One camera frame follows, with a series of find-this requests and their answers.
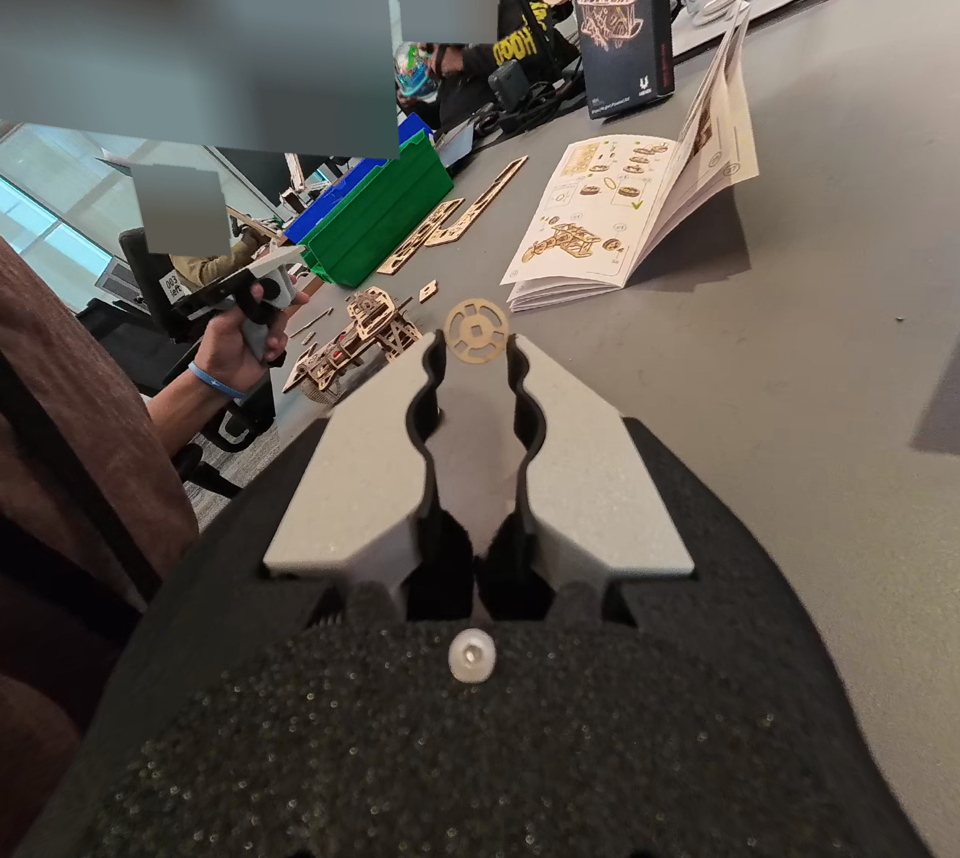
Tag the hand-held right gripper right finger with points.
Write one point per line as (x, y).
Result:
(600, 491)

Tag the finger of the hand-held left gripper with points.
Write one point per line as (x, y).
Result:
(277, 260)

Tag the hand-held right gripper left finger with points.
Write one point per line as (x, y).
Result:
(352, 491)

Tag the wooden wheel disc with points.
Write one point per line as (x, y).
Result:
(487, 318)

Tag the person's left forearm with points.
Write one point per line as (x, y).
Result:
(187, 412)

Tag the grey desk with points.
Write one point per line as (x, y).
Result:
(750, 423)

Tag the person's left hand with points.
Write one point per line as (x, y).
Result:
(229, 352)

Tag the thin wooden stick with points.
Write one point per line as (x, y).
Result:
(311, 323)

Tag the blue plastic bin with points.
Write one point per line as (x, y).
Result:
(337, 202)

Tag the blue wristband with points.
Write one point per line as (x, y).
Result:
(217, 382)

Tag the wooden model plane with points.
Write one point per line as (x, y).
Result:
(352, 341)

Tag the green plastic bin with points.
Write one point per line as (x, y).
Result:
(382, 213)

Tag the wooden part sheet broad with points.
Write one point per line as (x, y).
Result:
(420, 236)

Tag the small square wooden part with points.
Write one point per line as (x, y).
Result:
(428, 291)

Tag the person's brown clothing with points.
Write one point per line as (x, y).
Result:
(82, 438)

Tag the grey flat pad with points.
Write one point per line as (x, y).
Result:
(456, 146)

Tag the colourful transparent ball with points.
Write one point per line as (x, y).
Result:
(416, 71)

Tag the open instruction booklet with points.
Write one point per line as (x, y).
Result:
(592, 221)

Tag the dark model kit box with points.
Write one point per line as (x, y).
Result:
(622, 3)

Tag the wooden part sheet narrow frame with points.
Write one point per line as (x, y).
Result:
(480, 202)

